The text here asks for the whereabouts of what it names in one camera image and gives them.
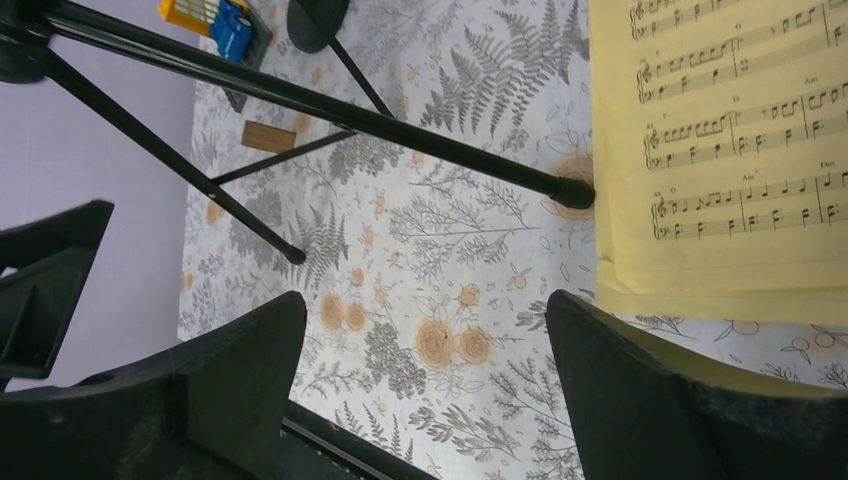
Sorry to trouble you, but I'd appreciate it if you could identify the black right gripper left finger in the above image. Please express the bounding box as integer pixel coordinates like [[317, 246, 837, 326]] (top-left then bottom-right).
[[1, 291, 307, 479]]

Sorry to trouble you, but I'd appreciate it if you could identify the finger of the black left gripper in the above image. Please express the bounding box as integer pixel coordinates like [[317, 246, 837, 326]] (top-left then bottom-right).
[[1, 200, 114, 389]]

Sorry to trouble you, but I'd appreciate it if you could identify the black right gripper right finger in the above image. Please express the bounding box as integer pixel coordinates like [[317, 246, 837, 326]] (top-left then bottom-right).
[[545, 290, 847, 479]]

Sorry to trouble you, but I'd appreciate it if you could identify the black tripod music stand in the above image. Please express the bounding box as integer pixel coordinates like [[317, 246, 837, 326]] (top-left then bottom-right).
[[1, 1, 595, 265]]

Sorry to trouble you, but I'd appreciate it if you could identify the yellow sheet music page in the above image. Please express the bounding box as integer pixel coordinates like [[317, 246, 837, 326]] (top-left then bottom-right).
[[588, 1, 847, 325]]

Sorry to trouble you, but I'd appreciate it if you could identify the small wooden block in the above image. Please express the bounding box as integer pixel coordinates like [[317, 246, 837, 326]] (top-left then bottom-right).
[[241, 120, 297, 154]]

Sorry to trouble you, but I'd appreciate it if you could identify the floral patterned table cloth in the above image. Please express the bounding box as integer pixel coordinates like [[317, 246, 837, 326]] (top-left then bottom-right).
[[179, 1, 847, 479]]

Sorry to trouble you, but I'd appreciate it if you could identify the blue toy block car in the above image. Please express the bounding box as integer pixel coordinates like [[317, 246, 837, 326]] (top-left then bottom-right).
[[209, 0, 253, 63]]

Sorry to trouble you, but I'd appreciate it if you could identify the grey building block baseplate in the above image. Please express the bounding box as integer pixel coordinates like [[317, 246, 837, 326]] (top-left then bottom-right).
[[223, 8, 272, 113]]

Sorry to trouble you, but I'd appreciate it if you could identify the black left microphone stand base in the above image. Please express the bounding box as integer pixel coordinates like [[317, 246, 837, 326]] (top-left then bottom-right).
[[287, 0, 350, 54]]

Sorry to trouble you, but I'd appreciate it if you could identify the yellow toy block frame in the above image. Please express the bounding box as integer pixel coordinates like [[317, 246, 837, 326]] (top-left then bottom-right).
[[157, 0, 219, 38]]

